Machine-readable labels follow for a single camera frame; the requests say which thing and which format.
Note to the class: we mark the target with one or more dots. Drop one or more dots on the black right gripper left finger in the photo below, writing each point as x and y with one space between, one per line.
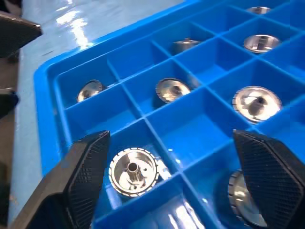
71 190

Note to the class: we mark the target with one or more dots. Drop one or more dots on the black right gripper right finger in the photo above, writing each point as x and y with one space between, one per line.
274 186

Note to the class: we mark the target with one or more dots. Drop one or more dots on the blue compartment tray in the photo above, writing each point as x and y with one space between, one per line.
197 136

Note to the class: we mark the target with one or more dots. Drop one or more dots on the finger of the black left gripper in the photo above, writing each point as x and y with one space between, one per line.
16 35
7 102

